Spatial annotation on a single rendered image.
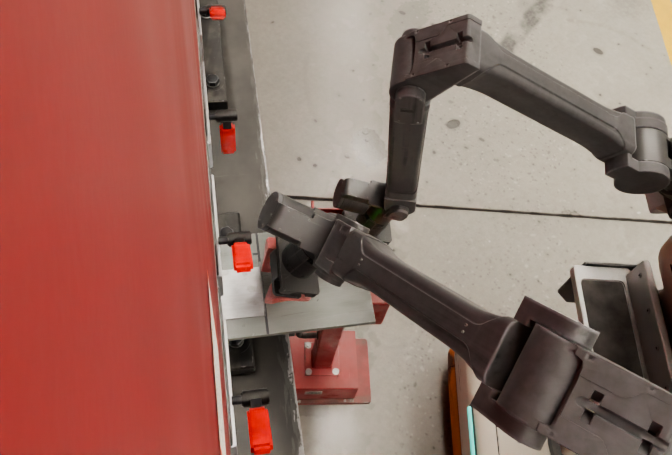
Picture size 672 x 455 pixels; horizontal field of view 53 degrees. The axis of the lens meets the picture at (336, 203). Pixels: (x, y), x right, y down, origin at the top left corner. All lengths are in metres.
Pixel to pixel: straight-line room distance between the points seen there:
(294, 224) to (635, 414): 0.50
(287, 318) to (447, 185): 1.48
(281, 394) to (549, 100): 0.64
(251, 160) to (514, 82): 0.65
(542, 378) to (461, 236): 1.83
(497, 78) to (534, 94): 0.06
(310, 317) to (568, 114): 0.49
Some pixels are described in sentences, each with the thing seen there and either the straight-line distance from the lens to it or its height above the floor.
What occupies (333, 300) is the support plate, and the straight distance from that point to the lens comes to 1.11.
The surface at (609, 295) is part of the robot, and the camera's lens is 1.21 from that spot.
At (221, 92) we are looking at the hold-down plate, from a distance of 1.45.
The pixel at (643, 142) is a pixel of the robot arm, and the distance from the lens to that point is 1.08.
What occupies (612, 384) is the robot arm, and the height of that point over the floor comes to 1.52.
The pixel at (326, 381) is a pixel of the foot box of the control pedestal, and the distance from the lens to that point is 1.98.
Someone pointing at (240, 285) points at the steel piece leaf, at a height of 1.00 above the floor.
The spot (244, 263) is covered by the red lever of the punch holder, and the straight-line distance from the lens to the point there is 0.78.
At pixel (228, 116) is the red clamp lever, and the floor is 1.25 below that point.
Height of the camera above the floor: 2.02
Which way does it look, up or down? 59 degrees down
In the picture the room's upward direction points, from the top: 11 degrees clockwise
